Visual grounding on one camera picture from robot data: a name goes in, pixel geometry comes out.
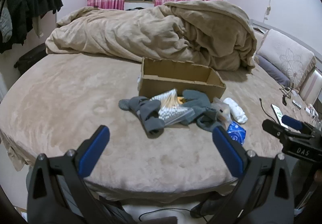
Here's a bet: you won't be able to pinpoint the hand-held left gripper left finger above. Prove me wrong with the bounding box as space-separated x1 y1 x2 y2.
26 125 111 224

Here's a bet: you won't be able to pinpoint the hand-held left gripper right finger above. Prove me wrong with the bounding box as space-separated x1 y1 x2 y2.
212 125 295 224

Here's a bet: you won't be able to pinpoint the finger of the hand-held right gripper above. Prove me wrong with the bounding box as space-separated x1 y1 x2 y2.
262 119 303 140
281 115 315 134

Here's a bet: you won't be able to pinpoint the blue packet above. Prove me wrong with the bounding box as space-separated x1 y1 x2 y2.
226 121 247 144

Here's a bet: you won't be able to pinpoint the white sock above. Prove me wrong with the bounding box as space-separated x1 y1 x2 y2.
223 97 248 124

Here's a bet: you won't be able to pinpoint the clear plastic bag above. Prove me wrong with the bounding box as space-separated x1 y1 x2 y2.
213 97 233 124

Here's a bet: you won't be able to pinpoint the long grey sock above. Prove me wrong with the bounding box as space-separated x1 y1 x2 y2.
119 96 166 139

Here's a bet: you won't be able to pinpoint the bag of cotton swabs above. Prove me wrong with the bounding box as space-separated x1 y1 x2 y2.
150 89 196 124

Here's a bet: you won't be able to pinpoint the brown cardboard box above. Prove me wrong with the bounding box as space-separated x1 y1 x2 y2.
138 57 226 101

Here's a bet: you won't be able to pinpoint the smartphone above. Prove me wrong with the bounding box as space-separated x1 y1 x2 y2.
271 103 290 129

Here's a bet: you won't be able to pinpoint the black phone stand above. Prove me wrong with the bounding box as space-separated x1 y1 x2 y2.
280 86 296 106

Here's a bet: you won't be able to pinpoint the round bed with beige sheet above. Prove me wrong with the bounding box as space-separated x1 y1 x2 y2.
0 52 322 205

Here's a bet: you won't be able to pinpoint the grey-blue pillow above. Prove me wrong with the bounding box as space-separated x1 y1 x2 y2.
257 55 291 87

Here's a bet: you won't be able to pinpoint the flower embroidered pillow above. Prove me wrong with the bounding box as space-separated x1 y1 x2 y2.
255 29 317 90

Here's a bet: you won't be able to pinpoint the black suitcase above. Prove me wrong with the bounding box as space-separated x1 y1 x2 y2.
13 43 48 75

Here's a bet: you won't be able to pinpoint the beige blanket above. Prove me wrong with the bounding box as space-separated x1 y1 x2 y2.
45 0 258 72

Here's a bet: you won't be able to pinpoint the grey hanging jacket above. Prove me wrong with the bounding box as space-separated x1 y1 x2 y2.
0 0 13 43

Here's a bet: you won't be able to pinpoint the black hanging clothes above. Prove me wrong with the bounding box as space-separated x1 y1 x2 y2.
0 0 64 54

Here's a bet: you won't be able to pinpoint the white charger cables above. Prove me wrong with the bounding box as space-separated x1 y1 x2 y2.
292 99 322 125

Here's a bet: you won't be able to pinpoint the thin black floor cable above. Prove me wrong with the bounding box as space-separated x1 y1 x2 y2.
138 207 192 222

